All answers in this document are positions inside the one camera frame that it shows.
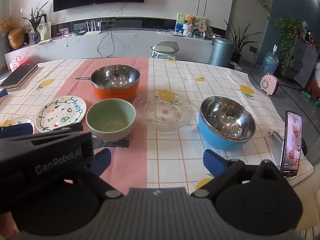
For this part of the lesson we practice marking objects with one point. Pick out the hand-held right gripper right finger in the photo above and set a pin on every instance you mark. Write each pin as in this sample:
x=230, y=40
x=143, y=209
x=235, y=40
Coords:
x=212, y=161

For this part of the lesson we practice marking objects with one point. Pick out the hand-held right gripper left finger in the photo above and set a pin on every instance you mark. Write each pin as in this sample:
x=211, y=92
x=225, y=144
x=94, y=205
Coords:
x=103, y=158

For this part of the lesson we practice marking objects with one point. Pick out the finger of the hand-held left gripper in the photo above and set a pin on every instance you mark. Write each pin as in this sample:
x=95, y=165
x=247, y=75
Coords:
x=74, y=127
x=17, y=130

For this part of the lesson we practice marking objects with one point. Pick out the white fruit painted plate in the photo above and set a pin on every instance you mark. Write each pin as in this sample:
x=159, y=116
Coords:
x=60, y=112

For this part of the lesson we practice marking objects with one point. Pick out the blue steel bowl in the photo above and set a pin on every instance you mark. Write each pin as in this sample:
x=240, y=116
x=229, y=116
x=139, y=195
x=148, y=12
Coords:
x=225, y=127

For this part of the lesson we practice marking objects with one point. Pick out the green ceramic bowl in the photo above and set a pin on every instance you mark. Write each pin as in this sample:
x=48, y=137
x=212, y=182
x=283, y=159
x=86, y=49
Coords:
x=110, y=120

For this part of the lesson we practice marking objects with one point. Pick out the orange steel bowl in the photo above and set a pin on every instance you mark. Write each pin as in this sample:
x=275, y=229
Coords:
x=113, y=91

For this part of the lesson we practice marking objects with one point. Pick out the clear glass plate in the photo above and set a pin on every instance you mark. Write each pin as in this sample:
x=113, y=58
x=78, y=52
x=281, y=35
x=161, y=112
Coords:
x=162, y=112

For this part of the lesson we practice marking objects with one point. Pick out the person's left forearm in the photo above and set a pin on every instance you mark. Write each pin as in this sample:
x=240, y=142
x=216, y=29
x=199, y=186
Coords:
x=7, y=226

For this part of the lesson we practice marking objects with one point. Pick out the small glass dish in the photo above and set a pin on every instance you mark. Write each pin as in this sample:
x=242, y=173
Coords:
x=23, y=121

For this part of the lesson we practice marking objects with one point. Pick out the blue white box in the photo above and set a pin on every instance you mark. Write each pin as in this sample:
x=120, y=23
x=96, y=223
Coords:
x=2, y=93

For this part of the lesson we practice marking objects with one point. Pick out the black notebook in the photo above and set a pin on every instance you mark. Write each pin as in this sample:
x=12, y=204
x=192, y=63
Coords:
x=18, y=76

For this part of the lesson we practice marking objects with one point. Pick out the white phone stand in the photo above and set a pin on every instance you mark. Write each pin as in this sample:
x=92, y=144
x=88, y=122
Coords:
x=273, y=145

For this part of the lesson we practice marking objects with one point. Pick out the pink storage box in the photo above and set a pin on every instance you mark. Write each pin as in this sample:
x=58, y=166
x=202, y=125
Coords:
x=18, y=63

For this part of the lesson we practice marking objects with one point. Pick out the smartphone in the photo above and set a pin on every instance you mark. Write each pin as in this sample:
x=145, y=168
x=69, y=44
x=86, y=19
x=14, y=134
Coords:
x=291, y=142

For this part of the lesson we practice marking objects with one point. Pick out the golden brown vase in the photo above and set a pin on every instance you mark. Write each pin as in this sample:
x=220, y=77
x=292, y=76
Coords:
x=16, y=38

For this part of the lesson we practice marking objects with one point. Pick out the small pink photo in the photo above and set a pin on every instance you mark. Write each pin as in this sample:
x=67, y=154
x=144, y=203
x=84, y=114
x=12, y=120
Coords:
x=63, y=31

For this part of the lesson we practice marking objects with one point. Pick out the white router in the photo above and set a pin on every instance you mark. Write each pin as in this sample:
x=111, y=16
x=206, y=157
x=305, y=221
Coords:
x=92, y=32

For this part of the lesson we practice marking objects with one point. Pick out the pink fan heater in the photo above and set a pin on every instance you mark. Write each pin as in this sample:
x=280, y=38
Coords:
x=269, y=83

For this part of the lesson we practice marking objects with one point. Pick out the white marble tv console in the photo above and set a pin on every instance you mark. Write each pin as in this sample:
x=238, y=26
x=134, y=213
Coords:
x=140, y=42

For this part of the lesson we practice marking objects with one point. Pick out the dried yellow flowers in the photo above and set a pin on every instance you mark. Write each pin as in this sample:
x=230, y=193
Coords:
x=5, y=23

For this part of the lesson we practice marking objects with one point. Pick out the grey trash can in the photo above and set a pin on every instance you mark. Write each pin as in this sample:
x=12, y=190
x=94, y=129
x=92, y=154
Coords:
x=220, y=52

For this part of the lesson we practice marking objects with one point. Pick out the grass plant in blue vase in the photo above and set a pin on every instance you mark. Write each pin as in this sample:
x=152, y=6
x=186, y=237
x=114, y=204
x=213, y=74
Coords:
x=36, y=22

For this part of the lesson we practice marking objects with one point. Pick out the blue water bottle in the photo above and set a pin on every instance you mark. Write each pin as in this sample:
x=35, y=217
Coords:
x=269, y=61

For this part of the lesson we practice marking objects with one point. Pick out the grey stool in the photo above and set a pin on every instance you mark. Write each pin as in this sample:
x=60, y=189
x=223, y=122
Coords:
x=165, y=47

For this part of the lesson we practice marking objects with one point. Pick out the long leaf potted plant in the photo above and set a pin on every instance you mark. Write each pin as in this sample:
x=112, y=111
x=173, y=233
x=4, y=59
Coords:
x=237, y=42

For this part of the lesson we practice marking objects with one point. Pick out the colourful toy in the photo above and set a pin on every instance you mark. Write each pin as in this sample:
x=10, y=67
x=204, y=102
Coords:
x=314, y=85

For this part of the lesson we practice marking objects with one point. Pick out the round decorative fan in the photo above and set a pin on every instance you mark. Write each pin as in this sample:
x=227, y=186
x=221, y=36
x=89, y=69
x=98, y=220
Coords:
x=208, y=31

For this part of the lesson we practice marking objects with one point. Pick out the dark grey cabinet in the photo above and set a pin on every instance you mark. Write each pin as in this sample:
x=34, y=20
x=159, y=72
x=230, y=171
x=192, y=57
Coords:
x=302, y=57

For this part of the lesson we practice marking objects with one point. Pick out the teddy bear toy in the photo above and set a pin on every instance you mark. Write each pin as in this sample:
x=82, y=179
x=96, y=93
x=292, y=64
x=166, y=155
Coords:
x=180, y=21

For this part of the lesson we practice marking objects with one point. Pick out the green climbing vine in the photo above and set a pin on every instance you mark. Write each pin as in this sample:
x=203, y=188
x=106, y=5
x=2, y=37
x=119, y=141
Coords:
x=287, y=30

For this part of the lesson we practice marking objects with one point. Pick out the portrait photo frame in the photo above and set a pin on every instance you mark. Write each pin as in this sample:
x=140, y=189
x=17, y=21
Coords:
x=45, y=31

